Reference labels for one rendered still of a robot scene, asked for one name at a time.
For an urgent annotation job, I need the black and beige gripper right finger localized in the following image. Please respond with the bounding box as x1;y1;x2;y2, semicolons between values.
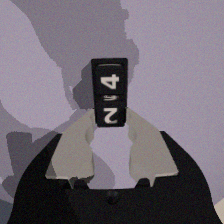
124;107;223;224

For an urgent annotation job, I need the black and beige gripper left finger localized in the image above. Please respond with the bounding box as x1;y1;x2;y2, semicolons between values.
7;108;97;224

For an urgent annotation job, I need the black cube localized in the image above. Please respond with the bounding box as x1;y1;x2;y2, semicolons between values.
95;63;125;96
95;95;125;127

